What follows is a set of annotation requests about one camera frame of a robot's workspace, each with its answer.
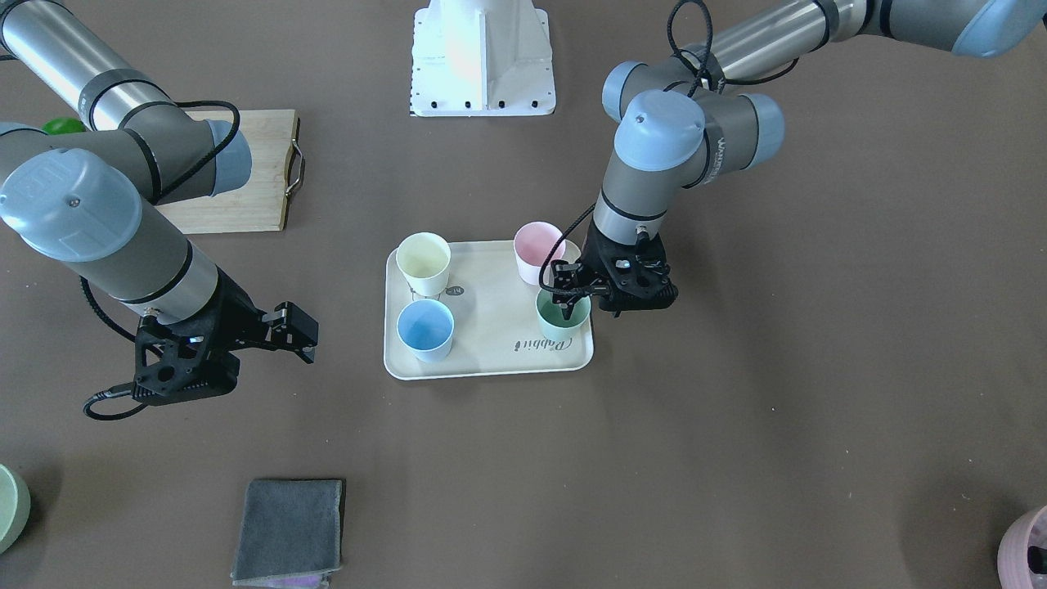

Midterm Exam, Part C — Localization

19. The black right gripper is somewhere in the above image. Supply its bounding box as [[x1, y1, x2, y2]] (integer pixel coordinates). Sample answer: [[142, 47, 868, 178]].
[[132, 271, 319, 406]]

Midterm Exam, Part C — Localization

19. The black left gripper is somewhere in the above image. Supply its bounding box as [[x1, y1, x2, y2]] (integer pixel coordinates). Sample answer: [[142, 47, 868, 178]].
[[552, 230, 678, 320]]

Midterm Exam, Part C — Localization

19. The pink cup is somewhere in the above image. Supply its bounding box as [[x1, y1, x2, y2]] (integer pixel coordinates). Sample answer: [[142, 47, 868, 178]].
[[513, 221, 566, 285]]

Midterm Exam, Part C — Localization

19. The mint green cup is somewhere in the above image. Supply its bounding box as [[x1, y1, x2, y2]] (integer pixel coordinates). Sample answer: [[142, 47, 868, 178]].
[[536, 290, 591, 342]]

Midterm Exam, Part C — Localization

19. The light blue cup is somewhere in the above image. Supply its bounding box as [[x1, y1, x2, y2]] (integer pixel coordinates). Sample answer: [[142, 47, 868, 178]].
[[396, 299, 455, 364]]

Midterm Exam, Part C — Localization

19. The pale yellow cup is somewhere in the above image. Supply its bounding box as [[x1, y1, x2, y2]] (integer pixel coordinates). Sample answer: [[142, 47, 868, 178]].
[[395, 232, 452, 298]]

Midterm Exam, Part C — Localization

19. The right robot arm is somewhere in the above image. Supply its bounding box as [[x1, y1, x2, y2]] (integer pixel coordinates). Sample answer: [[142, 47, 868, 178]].
[[1, 1, 319, 420]]

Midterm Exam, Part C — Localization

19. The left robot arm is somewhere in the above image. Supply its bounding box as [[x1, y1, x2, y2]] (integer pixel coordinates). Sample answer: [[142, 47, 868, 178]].
[[540, 1, 1045, 318]]

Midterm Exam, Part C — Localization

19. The cream rabbit tray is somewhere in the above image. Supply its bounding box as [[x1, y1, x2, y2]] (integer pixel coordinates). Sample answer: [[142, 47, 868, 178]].
[[383, 240, 595, 380]]

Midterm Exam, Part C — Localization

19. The wooden cutting board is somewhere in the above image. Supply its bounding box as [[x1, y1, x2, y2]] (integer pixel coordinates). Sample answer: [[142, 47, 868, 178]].
[[157, 110, 299, 234]]

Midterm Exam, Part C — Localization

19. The grey folded cloth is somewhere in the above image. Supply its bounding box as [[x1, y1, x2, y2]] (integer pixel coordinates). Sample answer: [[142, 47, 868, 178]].
[[231, 479, 343, 588]]

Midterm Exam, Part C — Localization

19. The green lime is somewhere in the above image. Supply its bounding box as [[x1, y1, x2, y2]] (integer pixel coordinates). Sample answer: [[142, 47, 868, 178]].
[[41, 117, 88, 137]]

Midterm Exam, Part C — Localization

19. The mint green bowl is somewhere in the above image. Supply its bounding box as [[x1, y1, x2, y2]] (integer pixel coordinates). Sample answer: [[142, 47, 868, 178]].
[[0, 465, 31, 553]]

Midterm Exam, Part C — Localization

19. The pink mixing bowl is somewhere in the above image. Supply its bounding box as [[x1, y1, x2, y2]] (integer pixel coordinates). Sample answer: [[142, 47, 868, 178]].
[[997, 506, 1046, 588]]

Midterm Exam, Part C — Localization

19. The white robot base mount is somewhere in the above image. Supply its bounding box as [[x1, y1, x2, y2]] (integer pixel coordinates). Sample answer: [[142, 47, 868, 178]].
[[409, 1, 556, 117]]

